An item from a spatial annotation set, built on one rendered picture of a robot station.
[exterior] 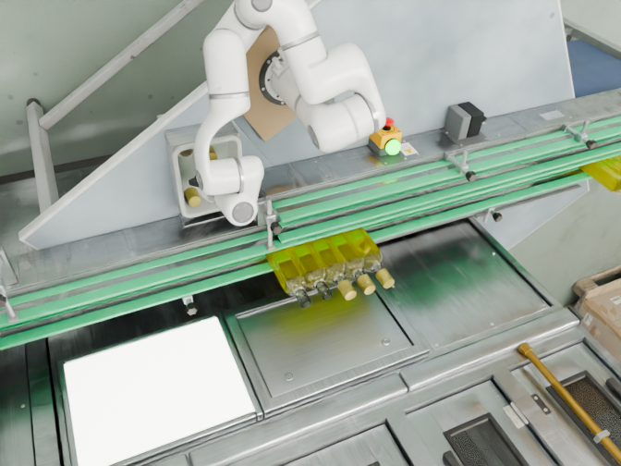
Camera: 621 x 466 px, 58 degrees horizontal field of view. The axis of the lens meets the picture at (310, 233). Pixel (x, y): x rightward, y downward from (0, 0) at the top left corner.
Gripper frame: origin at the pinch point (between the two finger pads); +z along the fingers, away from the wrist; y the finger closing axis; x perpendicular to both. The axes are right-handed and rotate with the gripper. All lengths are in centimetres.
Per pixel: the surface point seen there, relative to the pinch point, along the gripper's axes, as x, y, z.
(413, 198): -18, 57, -9
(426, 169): -10, 62, -8
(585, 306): -231, 323, 126
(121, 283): -21.6, -27.8, -7.9
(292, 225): -18.1, 19.5, -6.1
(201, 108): 16.0, 0.6, 1.4
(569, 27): 11, 181, 57
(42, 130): 2, -39, 60
